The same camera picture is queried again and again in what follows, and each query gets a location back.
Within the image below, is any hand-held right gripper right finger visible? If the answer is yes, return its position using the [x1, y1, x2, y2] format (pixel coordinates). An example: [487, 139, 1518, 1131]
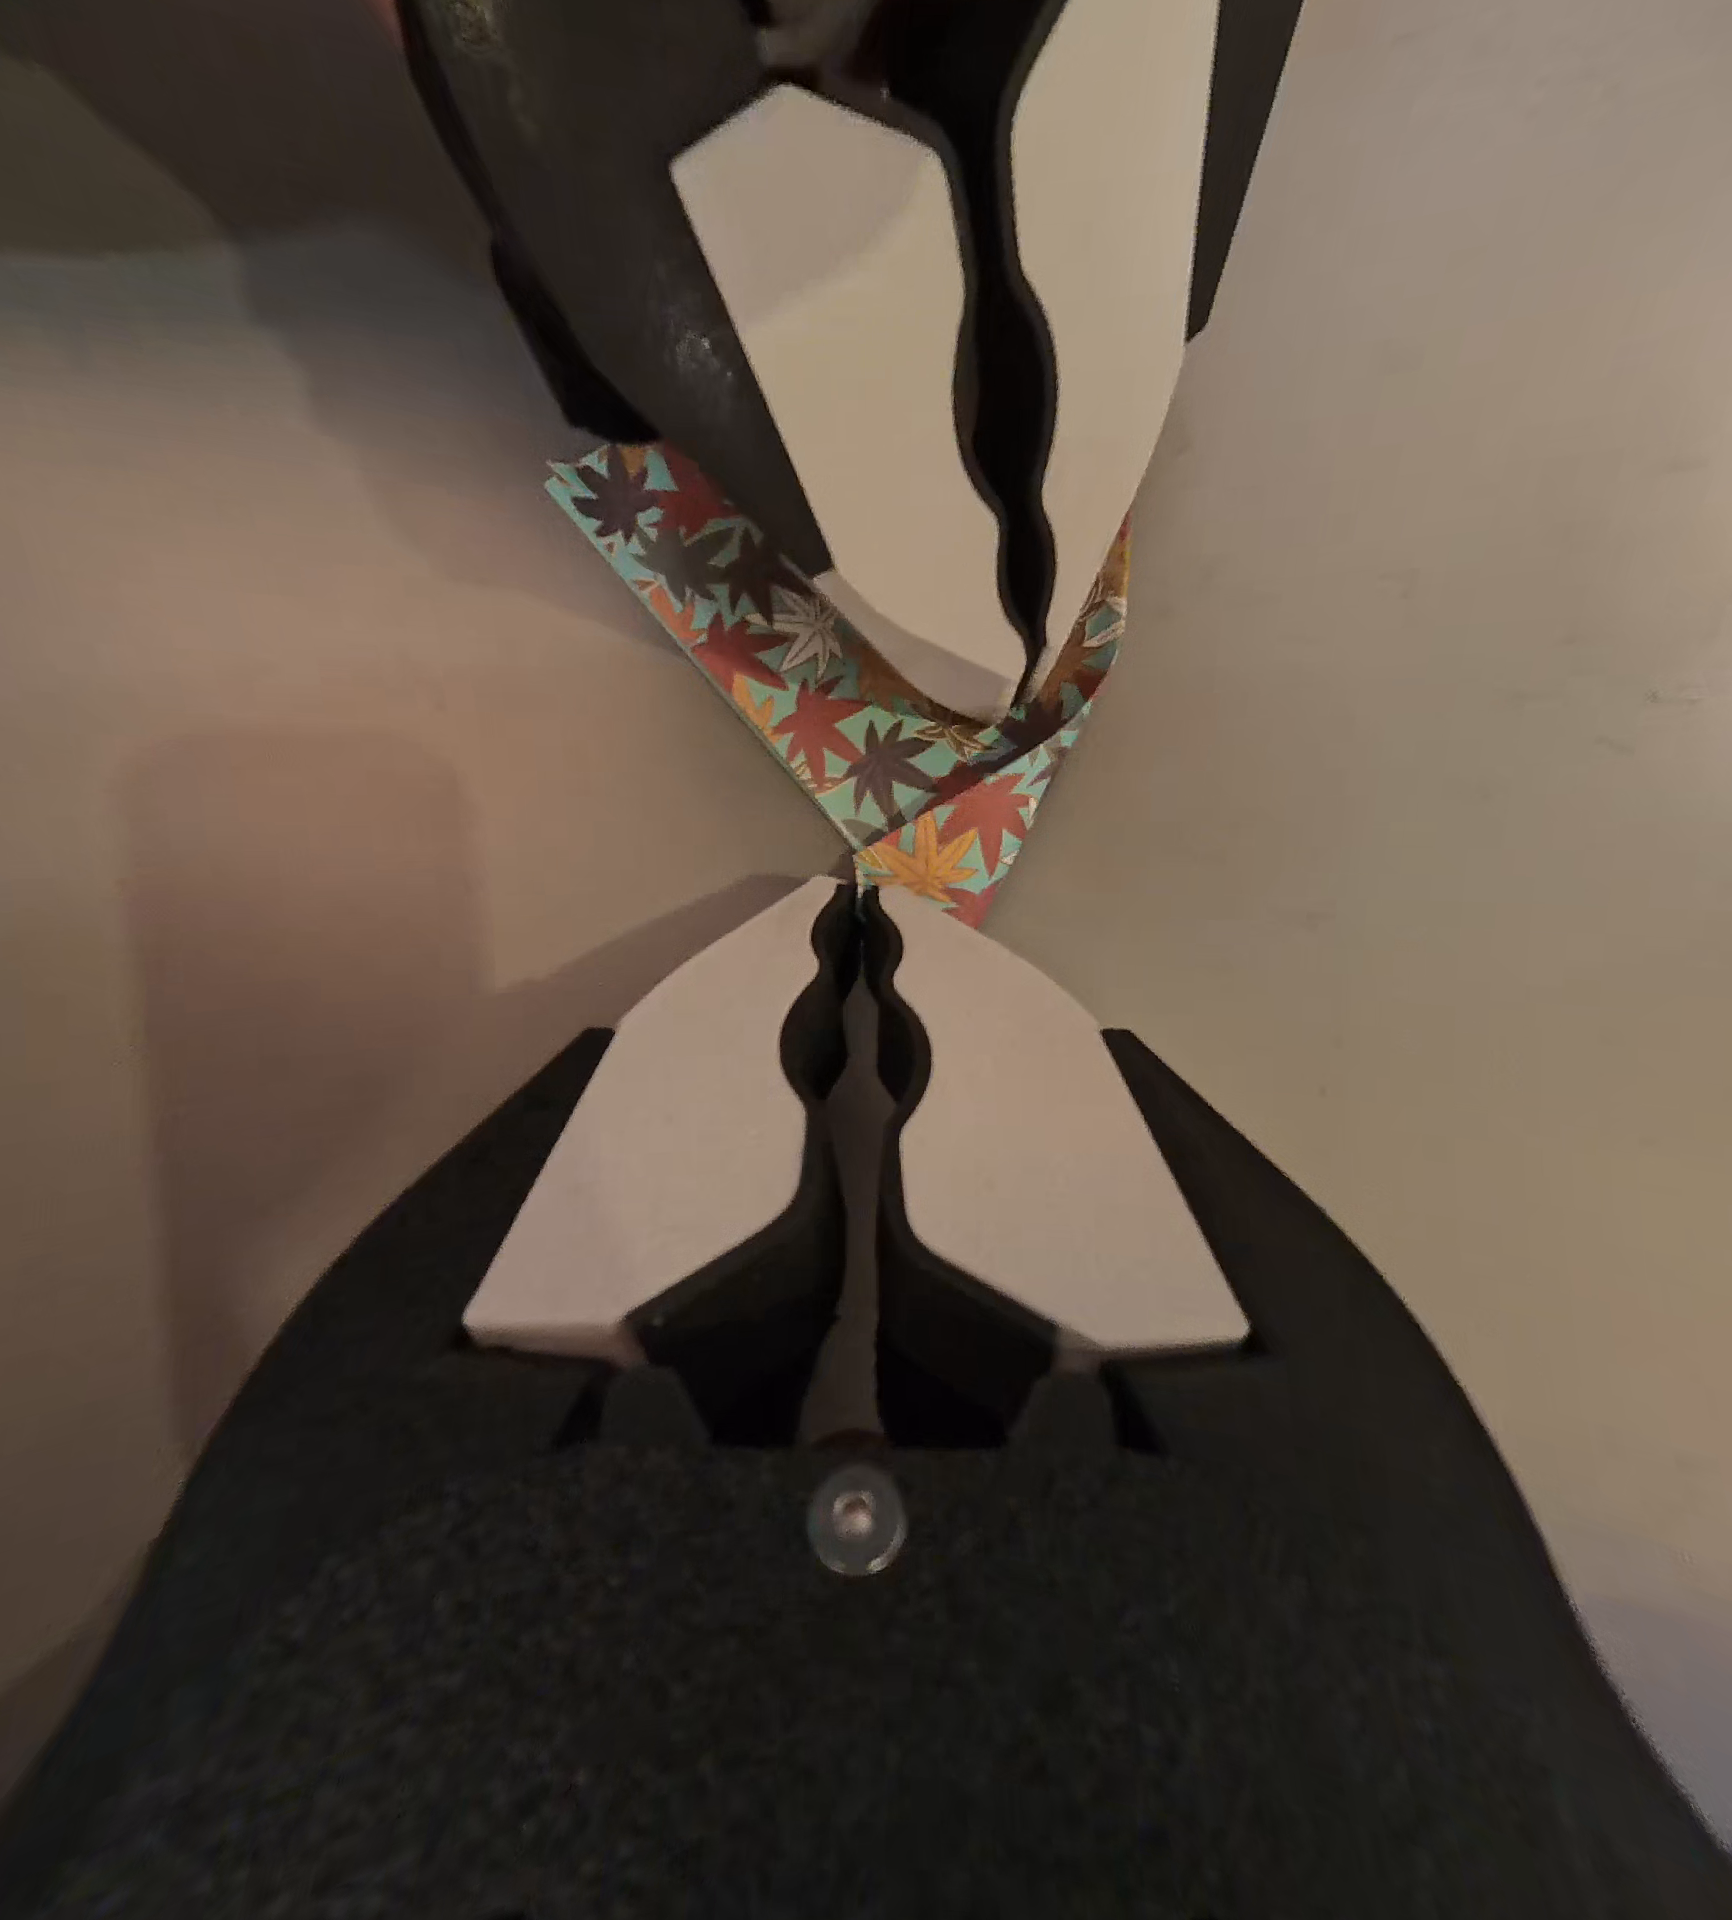
[860, 885, 1255, 1453]

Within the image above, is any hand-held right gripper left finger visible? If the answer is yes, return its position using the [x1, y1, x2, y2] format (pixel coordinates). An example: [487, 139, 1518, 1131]
[459, 882, 869, 1453]

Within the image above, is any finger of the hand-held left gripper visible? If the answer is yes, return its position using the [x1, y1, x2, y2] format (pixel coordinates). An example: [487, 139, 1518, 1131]
[664, 78, 1041, 722]
[992, 0, 1229, 693]

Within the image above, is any leaf-patterned teal origami paper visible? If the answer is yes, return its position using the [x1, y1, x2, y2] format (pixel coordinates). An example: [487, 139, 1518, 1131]
[542, 438, 1136, 930]

